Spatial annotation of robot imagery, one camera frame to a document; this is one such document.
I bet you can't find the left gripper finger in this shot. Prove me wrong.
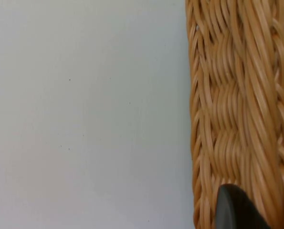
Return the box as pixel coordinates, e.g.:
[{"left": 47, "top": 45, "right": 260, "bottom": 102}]
[{"left": 215, "top": 183, "right": 272, "bottom": 229}]

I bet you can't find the pale brown wicker basket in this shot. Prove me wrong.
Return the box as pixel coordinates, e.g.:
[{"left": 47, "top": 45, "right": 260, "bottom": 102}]
[{"left": 185, "top": 0, "right": 284, "bottom": 229}]

